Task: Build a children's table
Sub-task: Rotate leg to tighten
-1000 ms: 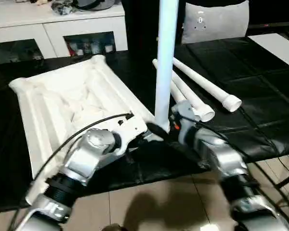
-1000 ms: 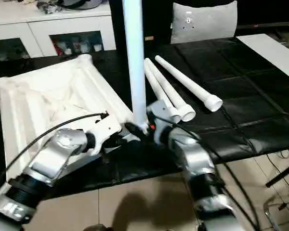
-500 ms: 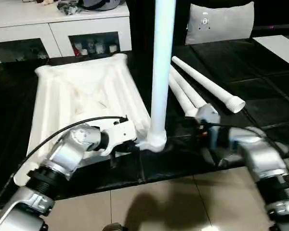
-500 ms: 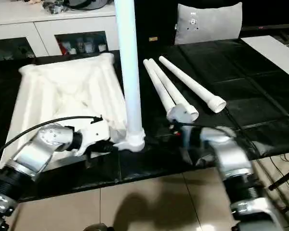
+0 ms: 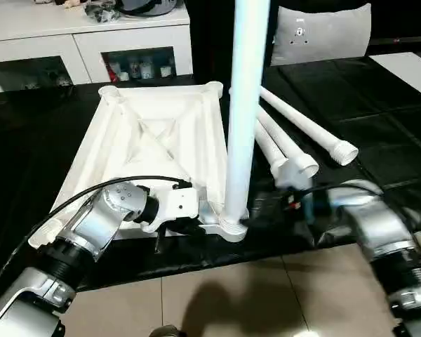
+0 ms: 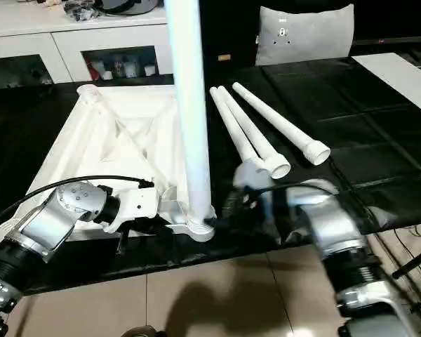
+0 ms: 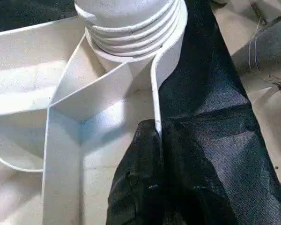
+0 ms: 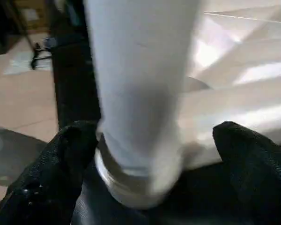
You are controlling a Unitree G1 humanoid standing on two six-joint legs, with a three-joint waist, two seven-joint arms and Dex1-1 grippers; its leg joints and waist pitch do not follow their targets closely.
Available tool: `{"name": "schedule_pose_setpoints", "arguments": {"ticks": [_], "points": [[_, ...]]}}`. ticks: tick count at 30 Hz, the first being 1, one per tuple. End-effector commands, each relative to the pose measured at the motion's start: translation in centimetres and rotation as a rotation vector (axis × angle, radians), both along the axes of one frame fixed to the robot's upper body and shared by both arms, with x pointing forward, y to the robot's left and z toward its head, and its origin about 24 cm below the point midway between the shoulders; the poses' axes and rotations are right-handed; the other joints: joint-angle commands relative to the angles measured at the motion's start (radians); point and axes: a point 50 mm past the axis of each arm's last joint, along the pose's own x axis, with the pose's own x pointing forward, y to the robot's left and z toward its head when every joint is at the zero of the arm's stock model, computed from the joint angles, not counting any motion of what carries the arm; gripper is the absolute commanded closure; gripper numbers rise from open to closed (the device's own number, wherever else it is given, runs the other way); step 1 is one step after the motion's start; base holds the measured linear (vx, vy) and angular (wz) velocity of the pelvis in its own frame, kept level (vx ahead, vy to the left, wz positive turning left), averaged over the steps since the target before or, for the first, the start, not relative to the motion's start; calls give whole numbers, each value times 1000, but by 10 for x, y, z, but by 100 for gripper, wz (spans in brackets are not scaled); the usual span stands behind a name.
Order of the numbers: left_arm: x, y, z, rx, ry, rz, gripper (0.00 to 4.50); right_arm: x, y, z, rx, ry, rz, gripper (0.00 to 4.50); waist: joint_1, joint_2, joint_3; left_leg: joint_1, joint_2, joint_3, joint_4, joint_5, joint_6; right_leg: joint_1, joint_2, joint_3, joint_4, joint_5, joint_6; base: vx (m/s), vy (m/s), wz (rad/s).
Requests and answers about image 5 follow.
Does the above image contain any white glass-door cabinet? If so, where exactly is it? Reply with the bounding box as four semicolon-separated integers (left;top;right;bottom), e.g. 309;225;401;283
0;0;194;93

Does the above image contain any white plastic table top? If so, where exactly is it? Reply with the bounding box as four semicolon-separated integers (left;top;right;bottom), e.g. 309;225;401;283
27;81;252;249

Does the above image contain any dark round appliance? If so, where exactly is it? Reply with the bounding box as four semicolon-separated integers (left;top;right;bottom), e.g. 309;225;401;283
84;0;180;18

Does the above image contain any grey cushion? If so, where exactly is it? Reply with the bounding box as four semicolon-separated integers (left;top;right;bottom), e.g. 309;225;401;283
272;4;373;67

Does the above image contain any white plastic table leg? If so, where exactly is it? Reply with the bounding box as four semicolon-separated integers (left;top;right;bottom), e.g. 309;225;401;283
255;121;290;188
260;85;359;166
257;107;321;178
219;0;272;239

